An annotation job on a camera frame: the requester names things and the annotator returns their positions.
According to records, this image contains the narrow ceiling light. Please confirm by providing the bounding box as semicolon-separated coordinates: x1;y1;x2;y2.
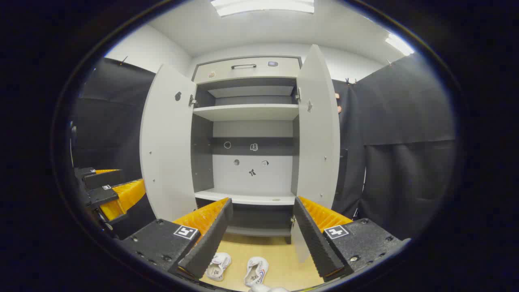
385;33;414;56

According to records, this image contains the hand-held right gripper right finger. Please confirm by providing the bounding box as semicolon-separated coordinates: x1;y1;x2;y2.
292;196;403;282

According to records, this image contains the grey cabinet drawer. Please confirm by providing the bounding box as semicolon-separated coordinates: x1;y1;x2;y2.
192;57;302;84

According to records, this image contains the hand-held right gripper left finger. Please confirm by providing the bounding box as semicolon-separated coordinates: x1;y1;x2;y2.
120;198;234;280

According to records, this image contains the black backdrop cloth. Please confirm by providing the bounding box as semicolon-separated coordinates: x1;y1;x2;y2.
73;53;457;240

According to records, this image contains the grey shoe cabinet door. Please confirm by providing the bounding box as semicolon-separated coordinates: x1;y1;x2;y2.
291;44;341;264
139;64;198;223

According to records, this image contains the white canvas shoe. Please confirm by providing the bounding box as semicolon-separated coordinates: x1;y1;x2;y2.
244;256;269;288
205;252;232;282

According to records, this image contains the large ceiling light panel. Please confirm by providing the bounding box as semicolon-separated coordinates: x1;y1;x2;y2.
211;0;315;17

